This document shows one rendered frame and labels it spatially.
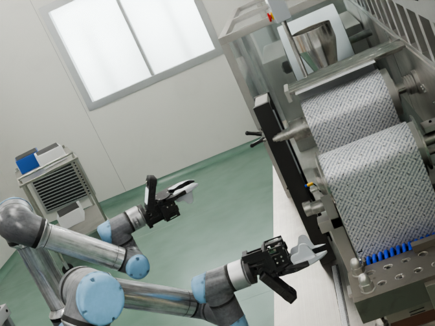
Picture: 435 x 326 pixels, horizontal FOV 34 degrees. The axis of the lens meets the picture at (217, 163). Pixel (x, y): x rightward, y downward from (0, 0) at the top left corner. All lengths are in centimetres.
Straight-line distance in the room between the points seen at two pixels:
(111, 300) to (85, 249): 53
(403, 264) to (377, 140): 31
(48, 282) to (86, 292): 69
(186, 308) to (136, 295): 16
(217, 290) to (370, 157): 52
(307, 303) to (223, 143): 557
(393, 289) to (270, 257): 33
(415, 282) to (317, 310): 40
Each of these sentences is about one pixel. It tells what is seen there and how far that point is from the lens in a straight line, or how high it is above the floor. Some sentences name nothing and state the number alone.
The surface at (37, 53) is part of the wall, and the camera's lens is 774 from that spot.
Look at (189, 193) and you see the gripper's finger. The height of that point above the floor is 121.
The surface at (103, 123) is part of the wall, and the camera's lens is 771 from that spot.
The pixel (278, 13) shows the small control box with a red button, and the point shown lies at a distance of 230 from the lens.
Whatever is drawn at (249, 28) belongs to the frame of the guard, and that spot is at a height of 159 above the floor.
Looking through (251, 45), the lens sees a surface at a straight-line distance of 277.
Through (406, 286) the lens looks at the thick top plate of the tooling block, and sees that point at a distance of 172.
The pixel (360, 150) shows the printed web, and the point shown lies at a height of 130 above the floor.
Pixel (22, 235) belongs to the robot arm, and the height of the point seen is 138.
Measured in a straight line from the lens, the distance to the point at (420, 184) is 184.
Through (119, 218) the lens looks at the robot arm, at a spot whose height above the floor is 125.
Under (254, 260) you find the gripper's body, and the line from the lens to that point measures 187.
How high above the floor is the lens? 186
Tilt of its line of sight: 14 degrees down
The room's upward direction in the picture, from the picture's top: 25 degrees counter-clockwise
